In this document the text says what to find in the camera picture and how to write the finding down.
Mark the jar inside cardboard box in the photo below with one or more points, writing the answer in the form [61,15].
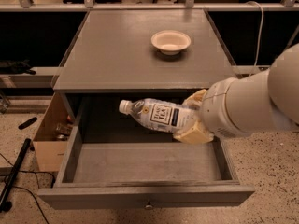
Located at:
[63,129]

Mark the grey wooden cabinet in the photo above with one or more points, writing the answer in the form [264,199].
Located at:
[113,52]

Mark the brown cardboard box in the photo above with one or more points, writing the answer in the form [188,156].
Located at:
[50,146]

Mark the round metal drawer knob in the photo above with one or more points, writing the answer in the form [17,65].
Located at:
[148,206]

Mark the open grey top drawer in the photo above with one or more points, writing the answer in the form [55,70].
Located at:
[110,163]

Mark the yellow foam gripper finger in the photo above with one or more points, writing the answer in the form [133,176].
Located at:
[196,99]
[194,134]

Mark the white paper bowl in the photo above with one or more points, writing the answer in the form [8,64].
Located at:
[170,42]

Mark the clear plastic tea bottle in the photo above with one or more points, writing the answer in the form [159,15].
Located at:
[160,115]

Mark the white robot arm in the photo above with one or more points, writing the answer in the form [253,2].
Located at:
[265,102]

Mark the black pole on floor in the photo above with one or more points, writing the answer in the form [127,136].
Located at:
[5,204]

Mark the black bag on ledge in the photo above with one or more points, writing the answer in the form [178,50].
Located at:
[16,67]

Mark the small black marker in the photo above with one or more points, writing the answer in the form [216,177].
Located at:
[27,123]

